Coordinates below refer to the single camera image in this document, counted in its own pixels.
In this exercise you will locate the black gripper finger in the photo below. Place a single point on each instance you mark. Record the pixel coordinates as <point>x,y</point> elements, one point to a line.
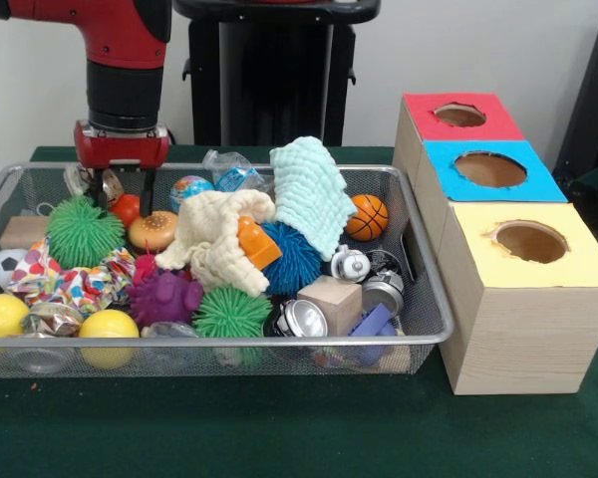
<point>147,194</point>
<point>100,191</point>

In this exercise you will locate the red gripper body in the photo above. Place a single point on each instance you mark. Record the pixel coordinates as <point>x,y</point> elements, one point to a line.
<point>122,149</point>

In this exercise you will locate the mint green cloth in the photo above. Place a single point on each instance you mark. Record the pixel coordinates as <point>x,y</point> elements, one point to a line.
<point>309,194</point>

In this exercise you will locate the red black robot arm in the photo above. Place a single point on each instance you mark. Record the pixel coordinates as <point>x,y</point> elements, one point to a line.
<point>124,50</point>

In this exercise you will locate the silver mesh bin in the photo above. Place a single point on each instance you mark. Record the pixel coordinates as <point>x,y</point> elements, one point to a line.
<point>179,359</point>

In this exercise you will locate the wooden box with three holes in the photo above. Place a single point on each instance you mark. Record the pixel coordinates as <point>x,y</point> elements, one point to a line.
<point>523,338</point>

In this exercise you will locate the red ball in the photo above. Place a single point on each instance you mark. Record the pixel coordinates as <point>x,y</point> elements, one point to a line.
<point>127,209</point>

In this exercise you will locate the green spiky ball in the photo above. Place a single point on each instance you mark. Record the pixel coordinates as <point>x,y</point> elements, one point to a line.
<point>77,231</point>
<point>231,311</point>

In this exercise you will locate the cream knitted cloth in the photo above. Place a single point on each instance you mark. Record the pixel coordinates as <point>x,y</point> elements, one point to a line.
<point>214,239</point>

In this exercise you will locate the polka dot cloth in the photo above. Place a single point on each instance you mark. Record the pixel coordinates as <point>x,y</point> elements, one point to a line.
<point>60,279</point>

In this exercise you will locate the purple rubber toy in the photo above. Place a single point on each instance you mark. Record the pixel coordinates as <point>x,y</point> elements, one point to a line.
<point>164,296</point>

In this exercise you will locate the yellow ball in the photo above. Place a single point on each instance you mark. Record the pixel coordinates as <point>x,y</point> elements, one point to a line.
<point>0,313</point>

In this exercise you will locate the blue spiky ball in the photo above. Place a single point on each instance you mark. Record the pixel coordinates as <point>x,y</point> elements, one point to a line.
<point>291,261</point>

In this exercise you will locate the wooden cube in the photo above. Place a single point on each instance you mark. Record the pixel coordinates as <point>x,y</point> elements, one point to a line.
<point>331,304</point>

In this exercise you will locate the orange basketball toy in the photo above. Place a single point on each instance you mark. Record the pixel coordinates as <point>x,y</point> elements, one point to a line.
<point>369,219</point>

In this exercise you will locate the dark green table cloth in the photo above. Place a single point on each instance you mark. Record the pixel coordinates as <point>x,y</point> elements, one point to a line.
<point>279,428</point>

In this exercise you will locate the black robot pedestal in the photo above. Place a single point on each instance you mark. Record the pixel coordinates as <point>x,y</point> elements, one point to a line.
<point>279,74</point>

